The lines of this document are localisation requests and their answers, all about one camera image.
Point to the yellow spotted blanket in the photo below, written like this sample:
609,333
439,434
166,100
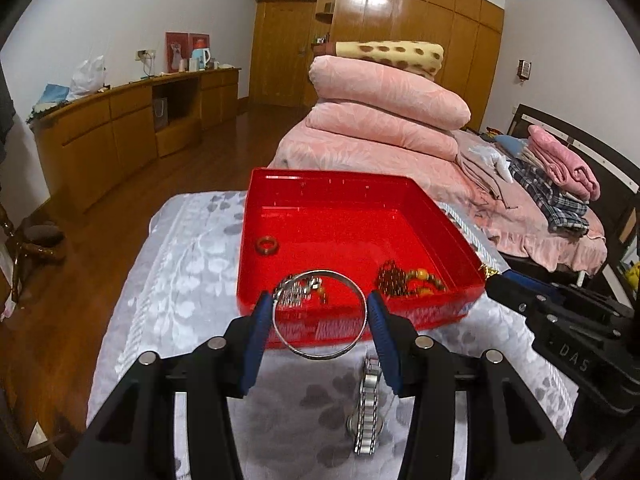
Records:
390,57

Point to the long wooden dresser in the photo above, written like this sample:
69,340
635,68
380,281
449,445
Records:
95,145

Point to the wooden wardrobe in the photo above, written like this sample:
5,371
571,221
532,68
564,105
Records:
400,10

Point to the light blue thermos kettle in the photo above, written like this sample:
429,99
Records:
200,59

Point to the red framed photo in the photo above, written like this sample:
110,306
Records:
200,40
176,47

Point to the dark bed headboard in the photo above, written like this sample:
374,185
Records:
615,160

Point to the thin silver bangle with charms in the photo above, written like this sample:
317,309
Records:
295,294

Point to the small wall device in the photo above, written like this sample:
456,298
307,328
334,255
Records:
524,70

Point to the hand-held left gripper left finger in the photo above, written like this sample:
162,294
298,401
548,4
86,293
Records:
255,350

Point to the white cloth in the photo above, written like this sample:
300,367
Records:
492,160

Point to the blue cloth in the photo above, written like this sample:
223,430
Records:
50,97

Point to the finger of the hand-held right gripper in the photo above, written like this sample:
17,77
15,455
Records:
515,292

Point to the wall socket with plug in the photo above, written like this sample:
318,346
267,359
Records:
145,55

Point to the dusty pink garment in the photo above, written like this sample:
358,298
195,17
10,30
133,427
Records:
480,185

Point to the small paper bag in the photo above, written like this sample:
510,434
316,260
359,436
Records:
160,114

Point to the folded plaid clothes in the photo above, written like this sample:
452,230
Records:
555,202

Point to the blue pillow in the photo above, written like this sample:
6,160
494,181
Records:
512,144

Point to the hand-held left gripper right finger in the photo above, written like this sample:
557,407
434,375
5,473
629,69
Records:
387,350

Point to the red plastic tray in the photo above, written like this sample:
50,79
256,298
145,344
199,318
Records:
340,220

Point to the white plastic bag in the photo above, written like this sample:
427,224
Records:
87,77

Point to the white cup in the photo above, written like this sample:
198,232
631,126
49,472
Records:
182,65

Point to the folded pink blanket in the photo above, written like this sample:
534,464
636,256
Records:
565,165

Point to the small gold pendant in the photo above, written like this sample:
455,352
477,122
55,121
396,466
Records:
489,272

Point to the metal link wristwatch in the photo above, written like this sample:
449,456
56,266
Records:
367,390

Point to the folded pink quilt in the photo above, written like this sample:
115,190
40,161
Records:
380,132
390,95

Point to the grey leaf-pattern blanket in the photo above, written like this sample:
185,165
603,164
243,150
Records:
175,285

